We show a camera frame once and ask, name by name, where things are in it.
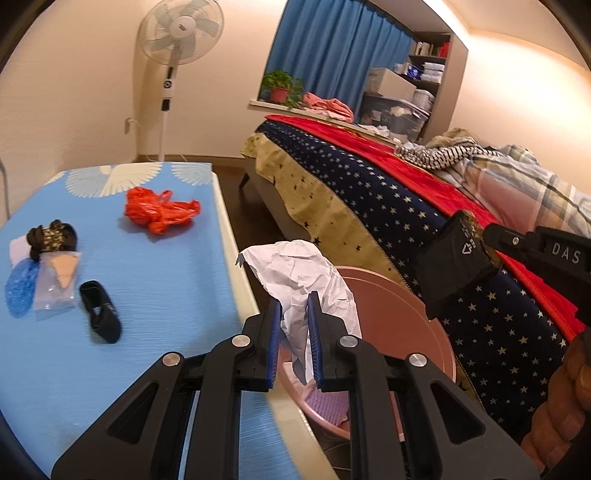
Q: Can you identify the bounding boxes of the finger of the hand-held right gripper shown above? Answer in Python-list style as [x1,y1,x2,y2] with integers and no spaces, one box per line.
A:
[481,224,543,259]

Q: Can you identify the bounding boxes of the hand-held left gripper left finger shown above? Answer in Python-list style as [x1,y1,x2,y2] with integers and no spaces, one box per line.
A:
[51,298,283,480]

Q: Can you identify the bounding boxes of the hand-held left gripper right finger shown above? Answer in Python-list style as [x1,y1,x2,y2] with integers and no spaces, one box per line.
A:
[307,291,541,480]

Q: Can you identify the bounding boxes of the black foil packet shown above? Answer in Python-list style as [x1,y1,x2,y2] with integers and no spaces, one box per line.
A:
[411,210,502,321]

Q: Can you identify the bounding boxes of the white paper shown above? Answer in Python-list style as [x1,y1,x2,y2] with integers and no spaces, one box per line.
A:
[236,239,363,385]

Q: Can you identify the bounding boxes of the pink plastic bin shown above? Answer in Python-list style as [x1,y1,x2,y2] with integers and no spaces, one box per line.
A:
[276,265,458,440]

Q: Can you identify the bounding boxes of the orange plastic bag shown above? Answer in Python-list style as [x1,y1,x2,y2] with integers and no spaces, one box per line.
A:
[124,187,202,236]

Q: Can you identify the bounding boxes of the clear plastic bag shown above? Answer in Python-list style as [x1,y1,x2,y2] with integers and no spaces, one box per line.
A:
[34,251,82,322]

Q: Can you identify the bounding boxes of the dark patterned pouch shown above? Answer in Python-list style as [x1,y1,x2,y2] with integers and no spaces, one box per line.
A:
[27,220,78,259]

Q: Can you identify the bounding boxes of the person's right hand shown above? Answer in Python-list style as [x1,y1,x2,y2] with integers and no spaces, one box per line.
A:
[522,323,591,467]

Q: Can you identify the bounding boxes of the plaid quilt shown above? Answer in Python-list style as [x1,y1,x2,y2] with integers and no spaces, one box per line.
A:
[443,143,591,241]

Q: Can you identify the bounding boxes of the striped garment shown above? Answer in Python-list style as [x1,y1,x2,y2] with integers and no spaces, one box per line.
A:
[394,141,497,171]

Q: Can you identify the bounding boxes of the beige plush toy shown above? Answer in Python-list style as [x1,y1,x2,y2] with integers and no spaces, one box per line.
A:
[436,127,483,151]

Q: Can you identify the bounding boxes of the navy star bed sheet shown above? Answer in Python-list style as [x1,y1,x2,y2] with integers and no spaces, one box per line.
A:
[242,117,578,425]

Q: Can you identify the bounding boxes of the bed with red blanket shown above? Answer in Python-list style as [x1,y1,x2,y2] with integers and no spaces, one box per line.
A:
[265,113,587,342]

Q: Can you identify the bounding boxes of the black sock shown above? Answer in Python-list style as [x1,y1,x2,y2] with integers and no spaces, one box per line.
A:
[79,280,123,344]

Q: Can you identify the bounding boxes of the clear plastic storage bin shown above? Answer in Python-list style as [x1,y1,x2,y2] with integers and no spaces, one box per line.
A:
[359,91,432,141]

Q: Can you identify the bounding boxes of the white cloth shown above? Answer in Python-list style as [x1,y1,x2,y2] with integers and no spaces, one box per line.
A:
[358,122,402,139]

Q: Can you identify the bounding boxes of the brown bookshelf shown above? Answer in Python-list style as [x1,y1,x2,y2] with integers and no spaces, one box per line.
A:
[406,30,469,144]

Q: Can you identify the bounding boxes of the white cardboard box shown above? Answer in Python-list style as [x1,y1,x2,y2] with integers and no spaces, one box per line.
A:
[368,68,417,100]

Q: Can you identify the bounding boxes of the pink folded clothes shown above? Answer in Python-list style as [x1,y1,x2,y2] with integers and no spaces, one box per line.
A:
[302,91,355,121]

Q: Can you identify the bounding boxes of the potted green plant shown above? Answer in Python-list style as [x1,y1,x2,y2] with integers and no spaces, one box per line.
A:
[260,70,305,110]

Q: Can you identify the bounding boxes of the blue mesh sponge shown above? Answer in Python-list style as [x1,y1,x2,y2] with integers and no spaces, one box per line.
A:
[4,257,41,319]

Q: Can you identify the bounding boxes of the blue curtain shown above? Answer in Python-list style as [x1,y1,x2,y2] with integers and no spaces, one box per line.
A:
[267,0,414,123]

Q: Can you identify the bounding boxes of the white cloth pad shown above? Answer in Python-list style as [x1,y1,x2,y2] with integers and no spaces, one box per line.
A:
[8,235,32,267]

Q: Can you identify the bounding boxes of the white standing fan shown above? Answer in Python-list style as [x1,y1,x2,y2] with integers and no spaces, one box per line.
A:
[136,0,225,162]

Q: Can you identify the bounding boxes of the grey bed frame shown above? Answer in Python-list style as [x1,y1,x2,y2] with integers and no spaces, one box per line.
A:
[240,157,315,241]

